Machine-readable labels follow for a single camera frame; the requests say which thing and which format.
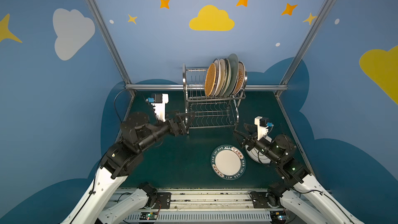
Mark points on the chrome wire dish rack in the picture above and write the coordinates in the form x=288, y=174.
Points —
x=210, y=111

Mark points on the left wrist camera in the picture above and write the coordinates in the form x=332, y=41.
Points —
x=158, y=102

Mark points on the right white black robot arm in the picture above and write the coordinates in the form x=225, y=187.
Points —
x=300, y=192

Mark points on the left aluminium frame post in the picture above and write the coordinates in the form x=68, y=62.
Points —
x=99, y=20

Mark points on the large pale green plate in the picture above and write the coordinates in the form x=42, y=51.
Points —
x=233, y=59

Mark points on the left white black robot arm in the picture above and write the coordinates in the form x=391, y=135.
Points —
x=138, y=135

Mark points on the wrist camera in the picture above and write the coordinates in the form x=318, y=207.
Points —
x=264, y=127
x=158, y=102

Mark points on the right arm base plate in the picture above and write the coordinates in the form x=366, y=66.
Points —
x=264, y=199

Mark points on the orange sunburst plate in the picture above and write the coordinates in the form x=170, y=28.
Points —
x=240, y=78
x=217, y=77

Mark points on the aluminium frame post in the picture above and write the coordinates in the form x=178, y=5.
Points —
x=310, y=36
x=99, y=20

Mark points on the pale green flower plate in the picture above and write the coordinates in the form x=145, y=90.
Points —
x=227, y=78

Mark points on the right circuit board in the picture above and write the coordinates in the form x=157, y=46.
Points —
x=278, y=217

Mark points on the white plate dark lettered rim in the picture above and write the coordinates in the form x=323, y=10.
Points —
x=228, y=162

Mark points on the aluminium rail front frame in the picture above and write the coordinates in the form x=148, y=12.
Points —
x=207, y=206

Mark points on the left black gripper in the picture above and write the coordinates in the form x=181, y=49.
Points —
x=179, y=124

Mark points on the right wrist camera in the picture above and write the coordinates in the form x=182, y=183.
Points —
x=264, y=127

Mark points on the right aluminium frame post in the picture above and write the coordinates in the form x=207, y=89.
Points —
x=310, y=36

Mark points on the cream floral plate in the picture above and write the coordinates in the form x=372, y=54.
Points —
x=223, y=75

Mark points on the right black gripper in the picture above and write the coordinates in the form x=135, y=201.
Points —
x=247, y=141

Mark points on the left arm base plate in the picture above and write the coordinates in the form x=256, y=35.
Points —
x=161, y=200

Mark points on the rear aluminium frame bar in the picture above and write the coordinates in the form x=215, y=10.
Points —
x=155, y=87

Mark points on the white plate black cloud line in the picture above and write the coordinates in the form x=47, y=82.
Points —
x=257, y=156

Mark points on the yellow woven round plate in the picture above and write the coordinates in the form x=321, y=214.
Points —
x=210, y=79

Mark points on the left circuit board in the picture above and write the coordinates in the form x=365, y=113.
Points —
x=150, y=216

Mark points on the circuit board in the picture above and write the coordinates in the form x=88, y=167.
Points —
x=150, y=216
x=278, y=217

